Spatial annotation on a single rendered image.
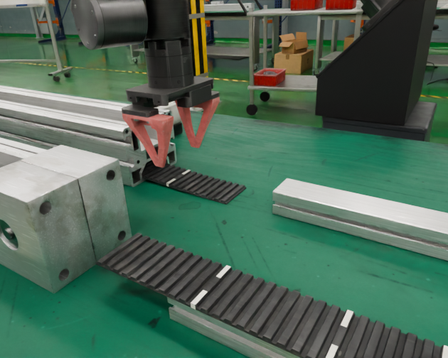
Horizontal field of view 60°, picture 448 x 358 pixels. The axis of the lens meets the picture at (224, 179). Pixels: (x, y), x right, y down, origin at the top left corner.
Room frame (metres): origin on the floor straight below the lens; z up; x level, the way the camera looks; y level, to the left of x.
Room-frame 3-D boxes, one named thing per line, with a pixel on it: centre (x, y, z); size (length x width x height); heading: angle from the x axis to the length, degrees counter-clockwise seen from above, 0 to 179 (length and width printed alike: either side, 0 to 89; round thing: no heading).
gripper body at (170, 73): (0.50, 0.06, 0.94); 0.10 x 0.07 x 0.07; 146
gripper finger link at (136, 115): (0.47, 0.08, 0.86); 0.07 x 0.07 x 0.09; 56
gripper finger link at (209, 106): (0.52, 0.05, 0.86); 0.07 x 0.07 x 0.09; 56
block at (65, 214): (0.35, 0.16, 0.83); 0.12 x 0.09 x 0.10; 147
